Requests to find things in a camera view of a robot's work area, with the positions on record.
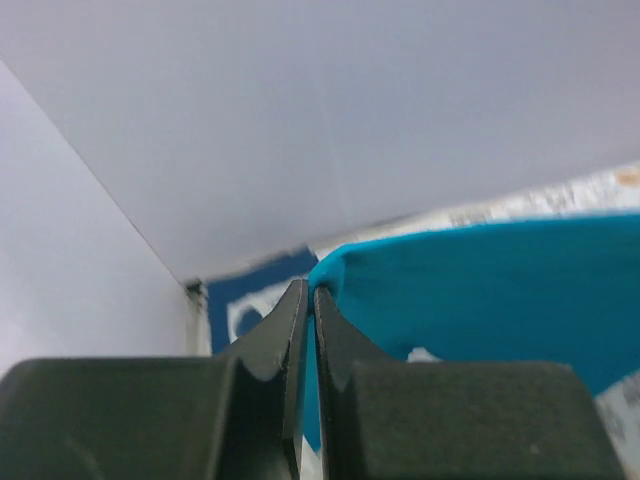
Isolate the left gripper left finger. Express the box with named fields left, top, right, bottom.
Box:
left=1, top=280, right=308, bottom=479

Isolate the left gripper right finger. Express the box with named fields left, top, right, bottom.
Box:
left=314, top=288, right=625, bottom=479

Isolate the teal blue t-shirt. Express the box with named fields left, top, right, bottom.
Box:
left=302, top=212, right=640, bottom=449

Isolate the folded navy printed t-shirt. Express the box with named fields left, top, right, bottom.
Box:
left=206, top=248, right=318, bottom=354

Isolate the floral patterned table mat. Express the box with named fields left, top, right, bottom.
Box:
left=294, top=160, right=640, bottom=480

